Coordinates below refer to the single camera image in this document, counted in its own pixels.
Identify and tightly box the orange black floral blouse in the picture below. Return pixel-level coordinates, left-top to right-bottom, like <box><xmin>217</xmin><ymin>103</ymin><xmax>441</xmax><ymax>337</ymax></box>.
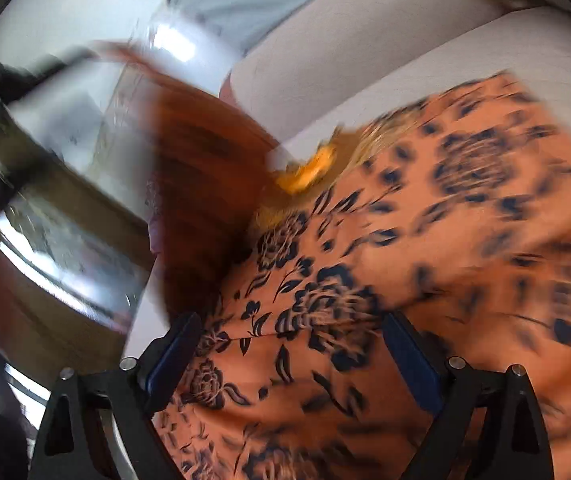
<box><xmin>156</xmin><ymin>73</ymin><xmax>571</xmax><ymax>479</ymax></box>

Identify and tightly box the quilted beige bed cover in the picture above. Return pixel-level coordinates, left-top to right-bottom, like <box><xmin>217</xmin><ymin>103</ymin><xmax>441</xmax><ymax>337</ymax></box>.
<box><xmin>125</xmin><ymin>4</ymin><xmax>571</xmax><ymax>351</ymax></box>

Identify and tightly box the pink bolster pillow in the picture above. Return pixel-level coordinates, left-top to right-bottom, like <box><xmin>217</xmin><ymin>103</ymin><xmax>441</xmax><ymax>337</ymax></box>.
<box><xmin>218</xmin><ymin>0</ymin><xmax>517</xmax><ymax>141</ymax></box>

